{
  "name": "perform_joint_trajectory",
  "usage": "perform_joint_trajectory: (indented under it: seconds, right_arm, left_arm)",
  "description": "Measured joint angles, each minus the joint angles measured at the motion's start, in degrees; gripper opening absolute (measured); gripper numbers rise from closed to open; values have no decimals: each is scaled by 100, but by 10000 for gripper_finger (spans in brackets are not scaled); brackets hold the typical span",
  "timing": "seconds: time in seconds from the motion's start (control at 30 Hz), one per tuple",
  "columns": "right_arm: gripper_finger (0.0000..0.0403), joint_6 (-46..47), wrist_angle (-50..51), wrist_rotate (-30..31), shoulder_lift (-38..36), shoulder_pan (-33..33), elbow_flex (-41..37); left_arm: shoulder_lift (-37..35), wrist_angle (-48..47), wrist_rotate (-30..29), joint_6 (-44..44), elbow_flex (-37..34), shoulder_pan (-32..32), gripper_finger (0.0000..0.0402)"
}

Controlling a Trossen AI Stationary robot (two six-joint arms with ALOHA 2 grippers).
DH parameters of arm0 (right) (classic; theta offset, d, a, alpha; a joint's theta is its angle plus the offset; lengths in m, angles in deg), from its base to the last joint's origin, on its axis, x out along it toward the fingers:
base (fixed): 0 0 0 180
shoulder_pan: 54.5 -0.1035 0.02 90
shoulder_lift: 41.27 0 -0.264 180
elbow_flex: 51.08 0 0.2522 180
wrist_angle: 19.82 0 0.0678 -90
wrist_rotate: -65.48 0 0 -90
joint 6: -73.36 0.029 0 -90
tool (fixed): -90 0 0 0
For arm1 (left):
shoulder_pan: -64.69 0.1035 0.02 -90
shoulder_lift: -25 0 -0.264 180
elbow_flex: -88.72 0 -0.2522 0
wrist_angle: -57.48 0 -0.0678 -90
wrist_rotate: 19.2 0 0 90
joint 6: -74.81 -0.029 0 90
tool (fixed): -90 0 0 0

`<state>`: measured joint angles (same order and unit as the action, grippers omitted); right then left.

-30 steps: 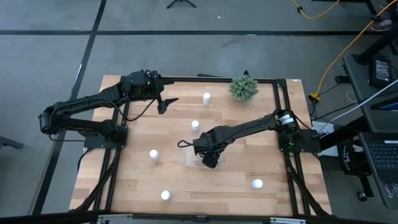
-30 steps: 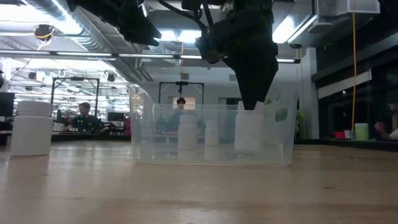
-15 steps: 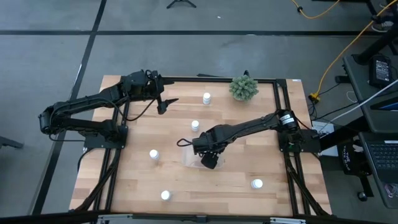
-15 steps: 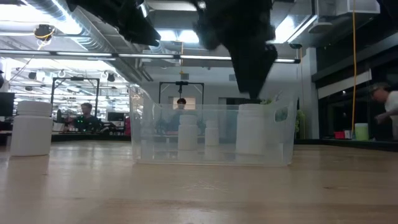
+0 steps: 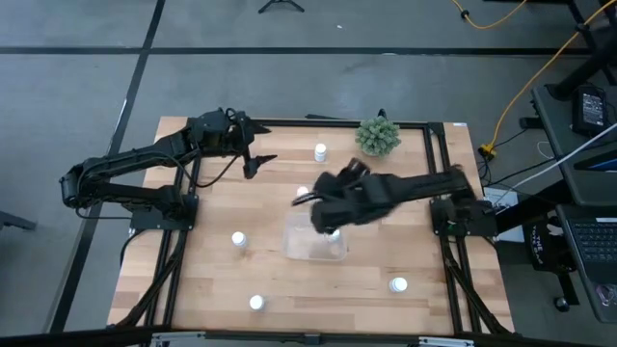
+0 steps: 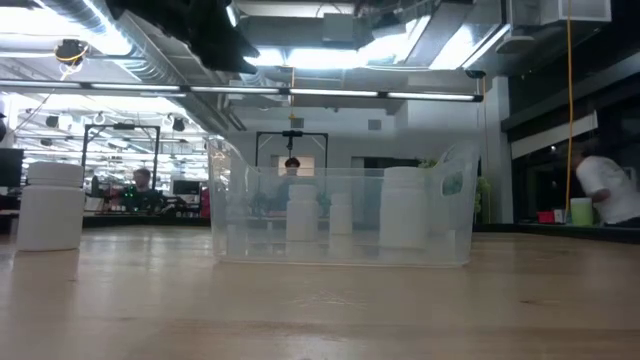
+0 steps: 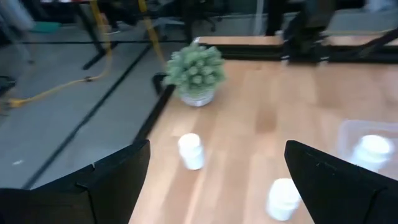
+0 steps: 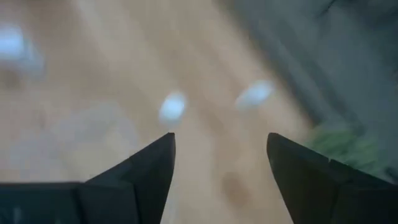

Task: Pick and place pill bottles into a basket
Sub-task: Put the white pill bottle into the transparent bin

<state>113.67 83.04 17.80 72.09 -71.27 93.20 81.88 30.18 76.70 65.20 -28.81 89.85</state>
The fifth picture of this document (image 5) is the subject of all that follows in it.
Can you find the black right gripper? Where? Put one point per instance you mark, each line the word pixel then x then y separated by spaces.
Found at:
pixel 354 197

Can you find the black bag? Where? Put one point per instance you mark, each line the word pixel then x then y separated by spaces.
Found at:
pixel 544 243

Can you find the white box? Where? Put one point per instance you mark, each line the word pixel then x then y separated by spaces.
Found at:
pixel 501 197

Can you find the dark grey side desk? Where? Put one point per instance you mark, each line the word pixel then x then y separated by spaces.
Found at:
pixel 559 144

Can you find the small green potted plant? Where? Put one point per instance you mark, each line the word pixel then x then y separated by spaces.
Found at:
pixel 378 136

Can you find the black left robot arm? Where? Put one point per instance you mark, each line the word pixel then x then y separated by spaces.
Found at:
pixel 130 159

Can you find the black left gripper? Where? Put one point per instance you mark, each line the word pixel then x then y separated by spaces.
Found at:
pixel 233 132

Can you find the black power adapter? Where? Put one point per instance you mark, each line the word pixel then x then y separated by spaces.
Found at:
pixel 591 110

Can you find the clear plastic basket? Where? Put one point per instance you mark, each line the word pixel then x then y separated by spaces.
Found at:
pixel 303 243

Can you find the black tripod foot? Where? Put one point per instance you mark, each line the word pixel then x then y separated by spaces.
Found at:
pixel 281 5

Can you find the black aluminium table frame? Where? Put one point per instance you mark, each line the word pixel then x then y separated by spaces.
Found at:
pixel 455 289

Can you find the white pill bottle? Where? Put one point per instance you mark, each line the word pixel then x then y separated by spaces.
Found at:
pixel 320 152
pixel 398 285
pixel 239 238
pixel 257 302
pixel 302 191
pixel 334 235

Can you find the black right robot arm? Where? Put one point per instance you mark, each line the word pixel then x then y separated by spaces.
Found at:
pixel 429 185

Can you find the dark laptop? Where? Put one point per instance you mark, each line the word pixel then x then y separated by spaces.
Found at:
pixel 595 255

